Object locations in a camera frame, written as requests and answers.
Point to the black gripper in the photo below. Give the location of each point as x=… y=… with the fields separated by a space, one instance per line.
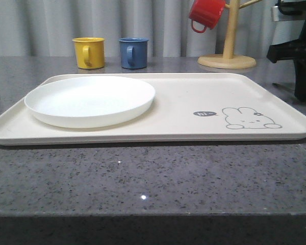
x=293 y=50

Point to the white round plate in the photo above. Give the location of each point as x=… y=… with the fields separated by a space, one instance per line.
x=90 y=102

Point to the silver fork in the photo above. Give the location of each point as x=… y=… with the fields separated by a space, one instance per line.
x=283 y=87

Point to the wooden mug tree stand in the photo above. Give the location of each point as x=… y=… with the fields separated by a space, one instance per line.
x=228 y=60

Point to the red mug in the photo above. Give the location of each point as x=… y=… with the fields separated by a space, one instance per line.
x=206 y=13

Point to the cream rabbit tray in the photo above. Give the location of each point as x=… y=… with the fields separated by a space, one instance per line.
x=187 y=107

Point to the blue mug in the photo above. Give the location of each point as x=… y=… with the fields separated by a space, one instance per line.
x=133 y=52

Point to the yellow mug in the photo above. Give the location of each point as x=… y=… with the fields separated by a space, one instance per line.
x=90 y=53

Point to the grey curtain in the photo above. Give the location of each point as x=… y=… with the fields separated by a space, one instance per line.
x=47 y=28

